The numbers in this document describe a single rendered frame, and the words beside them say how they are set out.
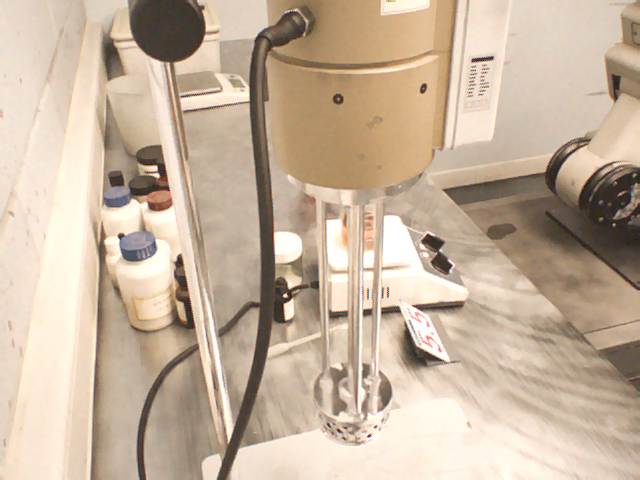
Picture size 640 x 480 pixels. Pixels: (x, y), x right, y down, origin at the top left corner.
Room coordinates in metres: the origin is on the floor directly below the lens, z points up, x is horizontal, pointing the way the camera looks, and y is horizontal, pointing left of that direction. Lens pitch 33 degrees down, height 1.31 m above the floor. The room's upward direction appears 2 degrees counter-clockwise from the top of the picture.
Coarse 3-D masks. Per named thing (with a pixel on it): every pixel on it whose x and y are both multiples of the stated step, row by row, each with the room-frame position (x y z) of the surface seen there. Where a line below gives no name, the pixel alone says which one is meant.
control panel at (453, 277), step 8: (408, 232) 0.76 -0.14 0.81; (416, 232) 0.77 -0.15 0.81; (416, 240) 0.74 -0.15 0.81; (416, 248) 0.72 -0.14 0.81; (424, 248) 0.73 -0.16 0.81; (440, 248) 0.75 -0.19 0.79; (424, 256) 0.70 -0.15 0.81; (432, 256) 0.72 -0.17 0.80; (448, 256) 0.74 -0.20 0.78; (424, 264) 0.68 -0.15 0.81; (432, 272) 0.67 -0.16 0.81; (456, 272) 0.70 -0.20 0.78; (448, 280) 0.67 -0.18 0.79; (456, 280) 0.67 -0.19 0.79
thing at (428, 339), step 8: (408, 312) 0.61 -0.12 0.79; (416, 312) 0.63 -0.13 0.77; (416, 320) 0.60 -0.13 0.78; (424, 320) 0.62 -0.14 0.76; (416, 328) 0.58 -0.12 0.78; (424, 328) 0.59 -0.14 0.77; (432, 328) 0.61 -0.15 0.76; (424, 336) 0.57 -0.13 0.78; (432, 336) 0.59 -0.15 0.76; (424, 344) 0.55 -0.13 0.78; (432, 344) 0.56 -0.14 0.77; (440, 352) 0.56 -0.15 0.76
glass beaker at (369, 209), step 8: (344, 208) 0.68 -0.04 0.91; (368, 208) 0.67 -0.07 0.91; (344, 216) 0.68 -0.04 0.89; (368, 216) 0.67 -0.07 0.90; (344, 224) 0.69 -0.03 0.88; (368, 224) 0.67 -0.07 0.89; (344, 232) 0.69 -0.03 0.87; (368, 232) 0.67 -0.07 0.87; (344, 240) 0.69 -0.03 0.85; (368, 240) 0.67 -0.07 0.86; (368, 248) 0.67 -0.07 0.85
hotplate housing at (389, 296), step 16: (416, 256) 0.69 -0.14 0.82; (336, 272) 0.66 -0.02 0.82; (368, 272) 0.66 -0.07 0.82; (384, 272) 0.65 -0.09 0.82; (400, 272) 0.65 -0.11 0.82; (416, 272) 0.66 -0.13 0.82; (336, 288) 0.64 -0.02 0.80; (368, 288) 0.65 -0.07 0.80; (384, 288) 0.65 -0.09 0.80; (400, 288) 0.65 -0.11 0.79; (416, 288) 0.65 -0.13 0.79; (432, 288) 0.65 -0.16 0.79; (448, 288) 0.66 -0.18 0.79; (464, 288) 0.66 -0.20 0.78; (336, 304) 0.64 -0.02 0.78; (368, 304) 0.65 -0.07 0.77; (384, 304) 0.65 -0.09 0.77; (416, 304) 0.65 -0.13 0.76; (432, 304) 0.66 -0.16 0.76; (448, 304) 0.66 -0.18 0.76
